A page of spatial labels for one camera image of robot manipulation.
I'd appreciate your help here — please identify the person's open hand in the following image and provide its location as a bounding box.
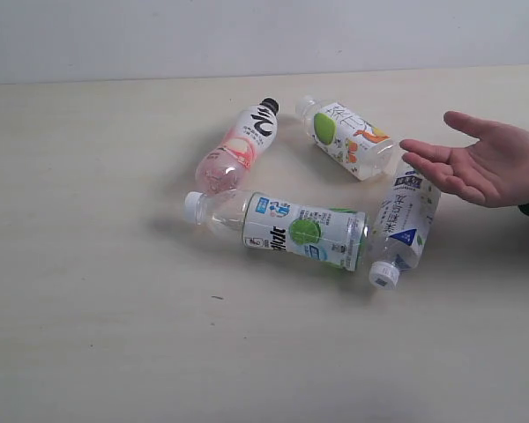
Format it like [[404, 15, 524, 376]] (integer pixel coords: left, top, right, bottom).
[[399, 111, 529, 208]]

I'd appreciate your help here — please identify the lime label water bottle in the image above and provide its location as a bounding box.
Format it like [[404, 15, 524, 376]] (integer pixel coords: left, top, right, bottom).
[[184, 189, 368, 272]]

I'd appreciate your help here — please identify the green pear tea bottle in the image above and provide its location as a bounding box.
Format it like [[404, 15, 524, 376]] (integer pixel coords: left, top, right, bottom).
[[295, 95, 395, 181]]

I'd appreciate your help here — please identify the blue label tea bottle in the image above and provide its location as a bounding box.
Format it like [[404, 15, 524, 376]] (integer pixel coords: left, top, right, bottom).
[[369, 162, 441, 289]]

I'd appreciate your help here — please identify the pink peach drink bottle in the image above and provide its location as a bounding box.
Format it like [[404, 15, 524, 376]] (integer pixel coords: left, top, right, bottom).
[[195, 98, 279, 195]]

